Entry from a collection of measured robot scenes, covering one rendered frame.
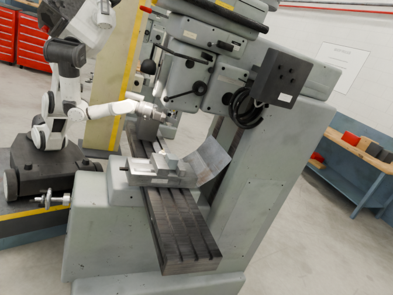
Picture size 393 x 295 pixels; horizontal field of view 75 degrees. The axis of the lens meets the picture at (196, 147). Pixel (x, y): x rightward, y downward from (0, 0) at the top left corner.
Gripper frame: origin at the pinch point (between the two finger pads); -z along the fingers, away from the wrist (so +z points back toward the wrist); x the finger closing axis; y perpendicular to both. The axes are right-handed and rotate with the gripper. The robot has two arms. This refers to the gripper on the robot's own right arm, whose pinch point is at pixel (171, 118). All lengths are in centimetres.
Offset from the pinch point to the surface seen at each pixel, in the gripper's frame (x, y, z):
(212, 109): -6.4, -13.3, -18.3
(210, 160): 8.1, 21.0, -30.9
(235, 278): -2, 103, -81
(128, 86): 164, 34, 50
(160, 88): -5.4, -15.2, 9.7
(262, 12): -5, -62, -24
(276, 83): -27, -37, -35
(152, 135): 23.6, 23.0, 7.1
